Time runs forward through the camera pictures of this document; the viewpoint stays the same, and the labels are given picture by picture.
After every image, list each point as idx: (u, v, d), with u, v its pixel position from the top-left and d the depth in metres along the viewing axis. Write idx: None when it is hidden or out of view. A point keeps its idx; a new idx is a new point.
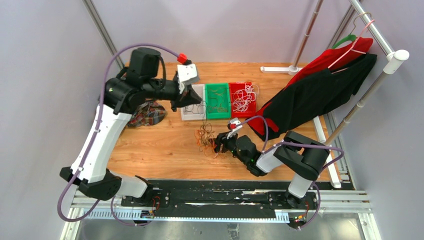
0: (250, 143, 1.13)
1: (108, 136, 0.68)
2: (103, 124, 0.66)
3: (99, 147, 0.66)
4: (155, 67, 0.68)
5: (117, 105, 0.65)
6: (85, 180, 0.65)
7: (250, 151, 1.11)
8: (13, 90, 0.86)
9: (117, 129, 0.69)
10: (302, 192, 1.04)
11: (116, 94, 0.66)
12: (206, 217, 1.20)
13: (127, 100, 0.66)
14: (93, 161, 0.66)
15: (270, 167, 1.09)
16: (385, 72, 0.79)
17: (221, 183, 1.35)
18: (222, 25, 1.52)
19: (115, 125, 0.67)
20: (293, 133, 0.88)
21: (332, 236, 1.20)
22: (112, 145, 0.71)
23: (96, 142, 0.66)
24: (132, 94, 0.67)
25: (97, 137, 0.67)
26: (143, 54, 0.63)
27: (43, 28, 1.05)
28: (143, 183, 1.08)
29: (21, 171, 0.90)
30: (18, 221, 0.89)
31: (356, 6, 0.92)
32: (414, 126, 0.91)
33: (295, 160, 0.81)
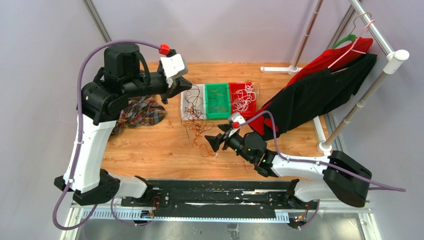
0: (261, 142, 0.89)
1: (94, 147, 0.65)
2: (85, 135, 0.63)
3: (85, 158, 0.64)
4: (133, 66, 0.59)
5: (95, 116, 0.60)
6: (77, 190, 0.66)
7: (262, 151, 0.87)
8: (13, 91, 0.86)
9: (102, 137, 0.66)
10: (307, 198, 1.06)
11: (94, 102, 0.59)
12: (206, 217, 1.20)
13: (106, 108, 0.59)
14: (81, 172, 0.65)
15: (285, 173, 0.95)
16: (384, 72, 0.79)
17: (221, 183, 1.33)
18: (222, 25, 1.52)
19: (98, 135, 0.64)
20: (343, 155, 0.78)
21: (333, 237, 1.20)
22: (101, 152, 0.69)
23: (82, 154, 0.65)
24: (112, 99, 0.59)
25: (82, 148, 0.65)
26: (117, 54, 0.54)
27: (43, 28, 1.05)
28: (143, 183, 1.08)
29: (22, 171, 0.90)
30: (18, 221, 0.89)
31: (356, 6, 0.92)
32: (415, 127, 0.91)
33: (349, 190, 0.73)
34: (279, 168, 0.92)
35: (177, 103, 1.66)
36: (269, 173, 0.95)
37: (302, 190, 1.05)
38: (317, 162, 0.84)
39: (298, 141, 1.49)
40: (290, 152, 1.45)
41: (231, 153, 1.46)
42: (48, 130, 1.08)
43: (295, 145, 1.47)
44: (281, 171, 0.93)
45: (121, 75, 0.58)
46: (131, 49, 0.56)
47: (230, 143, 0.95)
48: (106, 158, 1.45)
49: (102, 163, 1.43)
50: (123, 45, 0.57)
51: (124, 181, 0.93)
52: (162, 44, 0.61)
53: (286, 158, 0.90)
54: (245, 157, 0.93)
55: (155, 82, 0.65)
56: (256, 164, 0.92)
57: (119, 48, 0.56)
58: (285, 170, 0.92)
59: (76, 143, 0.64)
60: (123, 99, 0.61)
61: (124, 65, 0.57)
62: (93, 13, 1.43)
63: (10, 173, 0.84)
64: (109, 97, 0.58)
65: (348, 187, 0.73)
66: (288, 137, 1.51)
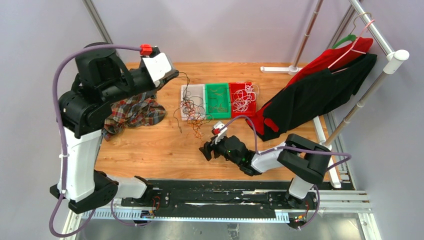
0: (239, 142, 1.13)
1: (81, 158, 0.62)
2: (70, 148, 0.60)
3: (73, 170, 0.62)
4: (111, 70, 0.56)
5: (76, 129, 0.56)
6: (72, 200, 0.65)
7: (240, 151, 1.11)
8: (13, 91, 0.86)
9: (88, 147, 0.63)
10: (302, 193, 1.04)
11: (72, 114, 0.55)
12: (206, 217, 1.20)
13: (85, 120, 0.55)
14: (73, 183, 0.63)
15: (266, 167, 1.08)
16: (385, 72, 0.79)
17: (221, 183, 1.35)
18: (222, 25, 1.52)
19: (83, 147, 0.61)
20: (296, 137, 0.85)
21: (332, 237, 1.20)
22: (91, 160, 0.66)
23: (69, 166, 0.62)
24: (92, 110, 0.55)
25: (68, 161, 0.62)
26: (90, 60, 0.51)
27: (43, 28, 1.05)
28: (142, 183, 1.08)
29: (21, 172, 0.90)
30: (19, 221, 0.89)
31: (356, 6, 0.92)
32: (415, 127, 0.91)
33: (300, 166, 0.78)
34: (256, 163, 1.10)
35: (177, 103, 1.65)
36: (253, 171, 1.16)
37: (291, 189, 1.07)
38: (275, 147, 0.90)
39: None
40: None
41: None
42: (47, 131, 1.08)
43: None
44: (259, 164, 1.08)
45: (98, 82, 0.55)
46: (105, 53, 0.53)
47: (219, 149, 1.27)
48: (106, 158, 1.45)
49: (102, 163, 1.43)
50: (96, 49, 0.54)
51: (124, 183, 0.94)
52: (143, 45, 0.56)
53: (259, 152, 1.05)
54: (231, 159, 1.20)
55: (139, 80, 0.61)
56: (238, 164, 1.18)
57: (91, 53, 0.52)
58: (262, 162, 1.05)
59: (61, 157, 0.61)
60: (104, 108, 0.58)
61: (99, 70, 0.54)
62: (93, 13, 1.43)
63: (11, 174, 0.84)
64: (89, 108, 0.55)
65: (299, 163, 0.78)
66: None
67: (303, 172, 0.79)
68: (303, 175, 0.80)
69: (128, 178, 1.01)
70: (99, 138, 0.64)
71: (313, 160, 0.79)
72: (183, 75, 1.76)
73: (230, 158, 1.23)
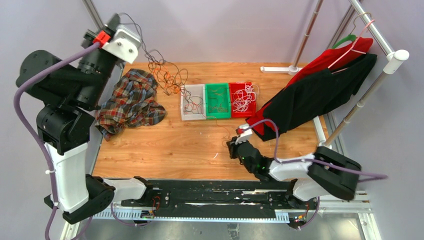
0: (254, 150, 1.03)
1: (68, 171, 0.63)
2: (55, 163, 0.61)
3: (61, 184, 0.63)
4: (64, 84, 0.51)
5: (58, 146, 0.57)
6: (66, 212, 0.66)
7: (255, 158, 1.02)
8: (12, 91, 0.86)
9: (75, 160, 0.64)
10: (307, 197, 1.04)
11: (52, 132, 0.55)
12: (205, 217, 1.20)
13: (67, 136, 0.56)
14: (64, 196, 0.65)
15: (285, 176, 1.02)
16: (384, 72, 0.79)
17: (221, 183, 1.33)
18: (222, 25, 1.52)
19: (68, 162, 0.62)
20: (323, 149, 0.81)
21: (332, 237, 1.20)
22: (80, 172, 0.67)
23: (58, 180, 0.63)
24: (71, 125, 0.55)
25: (56, 176, 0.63)
26: (32, 88, 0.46)
27: (42, 28, 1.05)
28: (141, 183, 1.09)
29: (21, 172, 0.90)
30: (19, 221, 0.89)
31: (356, 6, 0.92)
32: (415, 127, 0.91)
33: (332, 181, 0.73)
34: (275, 171, 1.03)
35: (177, 103, 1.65)
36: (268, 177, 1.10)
37: (299, 189, 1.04)
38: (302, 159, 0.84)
39: (298, 141, 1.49)
40: (290, 152, 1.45)
41: None
42: None
43: (295, 145, 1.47)
44: (280, 171, 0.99)
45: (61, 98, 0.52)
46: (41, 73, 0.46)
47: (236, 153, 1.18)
48: (106, 158, 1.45)
49: (102, 163, 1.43)
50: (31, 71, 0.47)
51: (121, 186, 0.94)
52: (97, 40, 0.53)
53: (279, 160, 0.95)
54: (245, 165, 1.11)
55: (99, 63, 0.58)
56: (252, 171, 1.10)
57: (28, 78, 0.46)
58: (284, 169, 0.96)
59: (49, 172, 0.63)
60: (85, 122, 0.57)
61: (52, 90, 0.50)
62: (93, 13, 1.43)
63: (10, 173, 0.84)
64: (68, 124, 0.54)
65: (331, 179, 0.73)
66: (288, 137, 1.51)
67: (328, 187, 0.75)
68: (330, 190, 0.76)
69: (126, 180, 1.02)
70: (86, 150, 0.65)
71: (339, 175, 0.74)
72: (183, 75, 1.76)
73: (243, 164, 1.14)
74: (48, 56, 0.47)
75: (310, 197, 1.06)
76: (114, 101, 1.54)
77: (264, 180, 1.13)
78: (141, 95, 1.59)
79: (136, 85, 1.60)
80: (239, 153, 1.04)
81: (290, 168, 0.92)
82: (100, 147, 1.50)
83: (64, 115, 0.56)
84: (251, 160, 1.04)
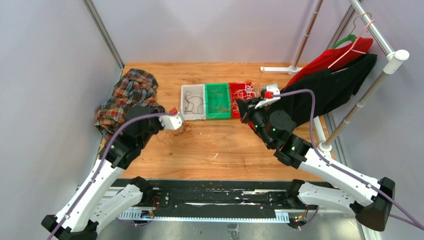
0: (290, 122, 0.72)
1: (100, 188, 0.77)
2: (99, 175, 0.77)
3: (90, 195, 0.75)
4: (143, 125, 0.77)
5: (116, 160, 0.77)
6: (68, 228, 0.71)
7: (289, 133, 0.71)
8: (12, 91, 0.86)
9: (110, 181, 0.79)
10: (308, 200, 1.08)
11: (116, 151, 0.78)
12: (205, 217, 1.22)
13: (124, 158, 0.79)
14: (80, 210, 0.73)
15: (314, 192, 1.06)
16: (385, 72, 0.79)
17: (221, 183, 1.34)
18: (223, 25, 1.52)
19: (109, 178, 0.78)
20: (393, 184, 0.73)
21: (333, 237, 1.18)
22: (101, 195, 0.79)
23: (88, 191, 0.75)
24: (129, 152, 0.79)
25: (90, 187, 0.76)
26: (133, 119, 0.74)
27: (43, 26, 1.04)
28: (138, 191, 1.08)
29: (20, 171, 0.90)
30: (17, 220, 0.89)
31: (356, 6, 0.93)
32: (415, 126, 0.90)
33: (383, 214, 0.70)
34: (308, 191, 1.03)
35: (177, 103, 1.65)
36: (293, 160, 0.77)
37: (310, 194, 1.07)
38: (367, 185, 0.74)
39: None
40: None
41: (231, 153, 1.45)
42: (49, 132, 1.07)
43: None
44: (307, 169, 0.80)
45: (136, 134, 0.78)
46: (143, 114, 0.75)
47: (253, 117, 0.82)
48: None
49: None
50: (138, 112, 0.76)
51: (107, 212, 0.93)
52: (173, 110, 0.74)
53: (327, 161, 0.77)
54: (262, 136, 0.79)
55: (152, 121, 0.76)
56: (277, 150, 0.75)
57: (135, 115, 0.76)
58: (321, 172, 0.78)
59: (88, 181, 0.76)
60: (136, 152, 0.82)
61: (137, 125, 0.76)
62: (93, 13, 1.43)
63: (8, 174, 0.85)
64: (128, 151, 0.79)
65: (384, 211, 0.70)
66: None
67: (378, 216, 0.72)
68: (373, 218, 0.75)
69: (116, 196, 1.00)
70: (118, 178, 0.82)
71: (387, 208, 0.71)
72: (183, 75, 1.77)
73: (261, 134, 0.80)
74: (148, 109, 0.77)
75: (310, 203, 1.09)
76: (114, 101, 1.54)
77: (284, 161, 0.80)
78: (141, 95, 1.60)
79: (136, 86, 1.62)
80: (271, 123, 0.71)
81: (336, 177, 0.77)
82: (99, 147, 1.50)
83: (127, 145, 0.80)
84: (282, 134, 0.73)
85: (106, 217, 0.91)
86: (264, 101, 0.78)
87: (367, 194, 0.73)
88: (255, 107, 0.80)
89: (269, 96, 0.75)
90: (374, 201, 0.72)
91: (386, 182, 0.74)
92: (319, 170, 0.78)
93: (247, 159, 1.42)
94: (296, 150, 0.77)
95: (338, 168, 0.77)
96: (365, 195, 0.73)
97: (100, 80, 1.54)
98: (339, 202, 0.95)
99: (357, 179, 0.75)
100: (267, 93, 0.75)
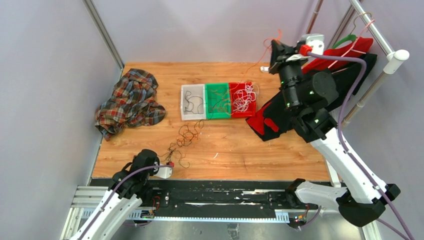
0: (332, 91, 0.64)
1: (108, 216, 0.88)
2: (108, 205, 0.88)
3: (99, 222, 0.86)
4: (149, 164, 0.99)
5: (123, 192, 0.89)
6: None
7: (326, 103, 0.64)
8: (11, 90, 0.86)
9: (116, 209, 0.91)
10: (305, 197, 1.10)
11: (124, 184, 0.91)
12: (205, 217, 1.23)
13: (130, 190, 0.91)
14: (90, 235, 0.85)
15: (308, 190, 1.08)
16: (385, 71, 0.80)
17: (221, 183, 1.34)
18: (223, 25, 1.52)
19: (116, 206, 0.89)
20: (398, 191, 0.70)
21: (332, 236, 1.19)
22: (107, 222, 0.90)
23: (97, 219, 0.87)
24: (134, 185, 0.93)
25: (99, 215, 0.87)
26: (146, 156, 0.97)
27: (42, 26, 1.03)
28: (135, 199, 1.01)
29: (20, 171, 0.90)
30: (16, 220, 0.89)
31: (356, 6, 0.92)
32: (416, 126, 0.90)
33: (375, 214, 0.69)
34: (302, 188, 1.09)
35: (177, 103, 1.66)
36: (310, 132, 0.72)
37: (306, 190, 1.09)
38: (375, 186, 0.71)
39: (298, 141, 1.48)
40: (289, 152, 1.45)
41: (231, 153, 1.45)
42: (50, 132, 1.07)
43: (296, 145, 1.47)
44: (320, 148, 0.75)
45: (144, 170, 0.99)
46: (152, 155, 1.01)
47: (283, 71, 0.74)
48: (106, 158, 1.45)
49: (102, 163, 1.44)
50: (148, 152, 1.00)
51: (106, 231, 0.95)
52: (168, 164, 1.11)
53: (346, 148, 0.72)
54: (287, 95, 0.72)
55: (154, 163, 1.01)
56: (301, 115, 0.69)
57: (147, 153, 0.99)
58: (333, 156, 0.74)
59: (98, 210, 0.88)
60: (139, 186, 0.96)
61: (146, 163, 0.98)
62: (93, 13, 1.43)
63: (9, 174, 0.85)
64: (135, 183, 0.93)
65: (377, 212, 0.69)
66: (288, 137, 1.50)
67: (369, 217, 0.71)
68: (363, 216, 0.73)
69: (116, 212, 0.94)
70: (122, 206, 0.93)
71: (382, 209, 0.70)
72: (183, 75, 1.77)
73: (287, 92, 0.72)
74: (154, 153, 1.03)
75: (307, 201, 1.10)
76: (114, 101, 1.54)
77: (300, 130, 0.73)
78: (141, 94, 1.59)
79: (136, 85, 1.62)
80: (313, 85, 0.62)
81: (347, 166, 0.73)
82: (100, 147, 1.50)
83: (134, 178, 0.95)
84: (316, 100, 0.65)
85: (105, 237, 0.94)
86: (298, 56, 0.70)
87: (370, 194, 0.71)
88: (286, 60, 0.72)
89: (306, 51, 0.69)
90: (374, 203, 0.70)
91: (393, 189, 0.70)
92: (332, 153, 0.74)
93: (247, 159, 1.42)
94: (318, 125, 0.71)
95: (354, 159, 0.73)
96: (368, 194, 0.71)
97: (100, 80, 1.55)
98: (329, 196, 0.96)
99: (367, 176, 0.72)
100: (305, 48, 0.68)
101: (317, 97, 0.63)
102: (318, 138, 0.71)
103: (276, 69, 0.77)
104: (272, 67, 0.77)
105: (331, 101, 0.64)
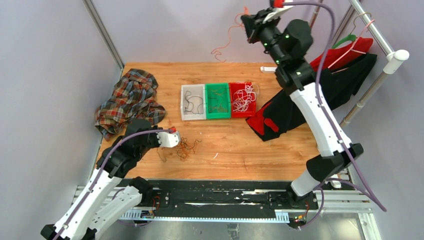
0: (308, 36, 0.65)
1: (99, 197, 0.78)
2: (96, 185, 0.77)
3: (87, 204, 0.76)
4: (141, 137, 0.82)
5: (113, 170, 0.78)
6: (67, 237, 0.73)
7: (303, 46, 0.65)
8: (12, 91, 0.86)
9: (107, 191, 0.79)
10: (301, 190, 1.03)
11: (114, 161, 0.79)
12: (206, 217, 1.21)
13: (121, 168, 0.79)
14: (78, 219, 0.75)
15: (298, 182, 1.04)
16: (385, 72, 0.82)
17: (221, 183, 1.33)
18: (223, 25, 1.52)
19: (107, 187, 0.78)
20: (360, 149, 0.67)
21: (332, 237, 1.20)
22: (99, 204, 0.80)
23: (85, 201, 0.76)
24: (126, 162, 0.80)
25: (87, 196, 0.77)
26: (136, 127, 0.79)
27: (42, 26, 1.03)
28: (137, 193, 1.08)
29: (18, 171, 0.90)
30: (15, 220, 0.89)
31: (356, 6, 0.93)
32: (416, 126, 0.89)
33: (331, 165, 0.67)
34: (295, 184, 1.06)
35: (176, 103, 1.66)
36: (290, 84, 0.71)
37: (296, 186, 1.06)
38: (339, 140, 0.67)
39: (298, 141, 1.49)
40: (289, 152, 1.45)
41: (231, 153, 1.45)
42: (49, 132, 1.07)
43: (296, 145, 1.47)
44: (298, 101, 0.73)
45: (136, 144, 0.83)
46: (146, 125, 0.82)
47: (261, 35, 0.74)
48: None
49: None
50: (139, 122, 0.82)
51: (105, 217, 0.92)
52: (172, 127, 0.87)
53: (320, 102, 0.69)
54: (273, 54, 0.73)
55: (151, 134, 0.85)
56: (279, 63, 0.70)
57: (137, 124, 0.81)
58: (307, 109, 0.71)
59: (85, 191, 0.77)
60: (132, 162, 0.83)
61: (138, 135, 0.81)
62: (93, 13, 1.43)
63: (11, 175, 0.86)
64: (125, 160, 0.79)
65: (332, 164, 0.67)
66: (288, 137, 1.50)
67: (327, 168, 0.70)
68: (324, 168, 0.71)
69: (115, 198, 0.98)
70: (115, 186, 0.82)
71: (340, 162, 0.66)
72: (183, 75, 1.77)
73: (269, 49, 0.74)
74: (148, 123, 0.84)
75: (304, 192, 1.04)
76: (114, 101, 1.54)
77: (283, 84, 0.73)
78: (141, 95, 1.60)
79: (136, 86, 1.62)
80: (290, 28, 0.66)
81: (318, 119, 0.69)
82: (99, 147, 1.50)
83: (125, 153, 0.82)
84: (294, 45, 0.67)
85: (104, 223, 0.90)
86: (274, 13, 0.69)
87: (333, 147, 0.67)
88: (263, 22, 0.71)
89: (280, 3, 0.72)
90: (334, 155, 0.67)
91: (357, 147, 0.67)
92: (306, 106, 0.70)
93: (247, 159, 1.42)
94: (300, 75, 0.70)
95: (327, 113, 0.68)
96: (330, 146, 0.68)
97: (100, 80, 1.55)
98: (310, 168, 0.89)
99: (334, 128, 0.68)
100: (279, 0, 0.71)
101: (293, 38, 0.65)
102: (297, 89, 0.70)
103: (255, 39, 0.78)
104: (251, 36, 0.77)
105: (308, 44, 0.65)
